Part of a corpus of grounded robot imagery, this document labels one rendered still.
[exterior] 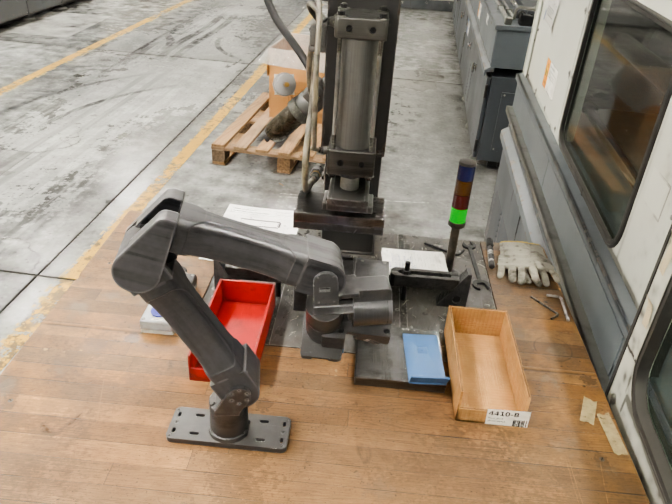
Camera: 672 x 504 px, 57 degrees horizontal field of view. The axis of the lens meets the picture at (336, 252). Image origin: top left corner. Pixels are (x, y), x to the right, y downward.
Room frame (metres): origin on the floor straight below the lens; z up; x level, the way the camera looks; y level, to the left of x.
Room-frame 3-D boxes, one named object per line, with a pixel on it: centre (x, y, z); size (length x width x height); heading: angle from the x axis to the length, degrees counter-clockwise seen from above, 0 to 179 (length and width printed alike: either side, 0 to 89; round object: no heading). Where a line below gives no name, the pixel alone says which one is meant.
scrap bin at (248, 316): (0.96, 0.19, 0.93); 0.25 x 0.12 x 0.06; 178
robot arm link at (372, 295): (0.75, -0.03, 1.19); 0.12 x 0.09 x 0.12; 97
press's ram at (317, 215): (1.19, -0.01, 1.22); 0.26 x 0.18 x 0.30; 178
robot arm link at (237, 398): (0.73, 0.15, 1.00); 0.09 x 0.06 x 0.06; 7
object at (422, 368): (0.91, -0.18, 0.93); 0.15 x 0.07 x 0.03; 2
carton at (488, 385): (0.91, -0.30, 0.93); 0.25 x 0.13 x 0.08; 178
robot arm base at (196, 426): (0.72, 0.16, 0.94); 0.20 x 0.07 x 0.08; 88
